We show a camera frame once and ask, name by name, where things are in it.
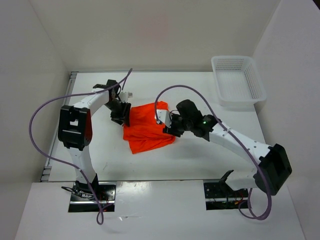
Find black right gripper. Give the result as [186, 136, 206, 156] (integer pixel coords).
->
[162, 111, 192, 138]

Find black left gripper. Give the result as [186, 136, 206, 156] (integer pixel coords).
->
[104, 99, 132, 127]

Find orange shorts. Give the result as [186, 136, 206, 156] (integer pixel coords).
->
[123, 101, 176, 154]

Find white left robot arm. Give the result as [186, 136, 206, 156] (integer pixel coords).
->
[58, 79, 133, 200]

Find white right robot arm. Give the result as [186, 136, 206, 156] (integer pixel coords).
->
[155, 99, 292, 197]

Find white plastic basket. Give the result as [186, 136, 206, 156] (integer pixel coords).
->
[211, 55, 267, 108]

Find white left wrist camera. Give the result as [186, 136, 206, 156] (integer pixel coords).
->
[118, 91, 133, 103]

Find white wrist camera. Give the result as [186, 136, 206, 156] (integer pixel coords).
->
[155, 109, 172, 128]
[118, 91, 133, 103]

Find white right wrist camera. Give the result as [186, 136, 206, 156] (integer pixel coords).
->
[155, 109, 172, 128]

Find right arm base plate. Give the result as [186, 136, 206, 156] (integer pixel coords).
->
[203, 181, 249, 211]

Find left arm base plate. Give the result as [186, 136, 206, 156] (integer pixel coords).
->
[61, 181, 117, 213]

